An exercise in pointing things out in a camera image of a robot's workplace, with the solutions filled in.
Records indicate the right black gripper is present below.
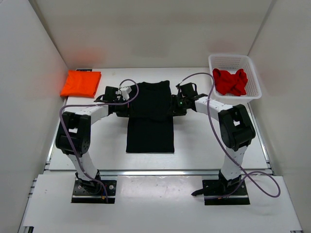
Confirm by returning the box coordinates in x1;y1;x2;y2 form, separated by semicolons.
168;95;189;117

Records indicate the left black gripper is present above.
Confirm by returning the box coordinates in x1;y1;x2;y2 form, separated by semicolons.
113;98;137;117

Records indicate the black t shirt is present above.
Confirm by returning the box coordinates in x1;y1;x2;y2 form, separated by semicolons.
126;80;174;153

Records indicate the orange t shirt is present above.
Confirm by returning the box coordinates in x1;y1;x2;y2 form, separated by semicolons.
60;70;102;98

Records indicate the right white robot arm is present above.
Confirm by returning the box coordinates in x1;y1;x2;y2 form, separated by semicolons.
172;83;256;194

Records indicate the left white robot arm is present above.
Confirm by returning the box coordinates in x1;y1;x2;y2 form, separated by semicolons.
55;86;139;194

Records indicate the red t shirt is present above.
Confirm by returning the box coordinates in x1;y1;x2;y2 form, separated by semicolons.
212;68;248;96

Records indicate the white plastic basket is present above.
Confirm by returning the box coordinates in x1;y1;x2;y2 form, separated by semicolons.
208;53;262;105

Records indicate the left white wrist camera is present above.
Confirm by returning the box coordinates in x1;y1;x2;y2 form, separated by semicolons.
116;86;132;101

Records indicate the aluminium rail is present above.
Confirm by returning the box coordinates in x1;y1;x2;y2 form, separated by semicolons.
100;169;219;176

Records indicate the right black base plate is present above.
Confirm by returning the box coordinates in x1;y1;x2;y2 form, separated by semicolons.
191;180;250;205

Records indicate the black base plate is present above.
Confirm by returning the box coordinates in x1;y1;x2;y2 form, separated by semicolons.
71;180;117;204
191;180;250;205

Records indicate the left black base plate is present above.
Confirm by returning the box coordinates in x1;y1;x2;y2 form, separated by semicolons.
71;180;117;204

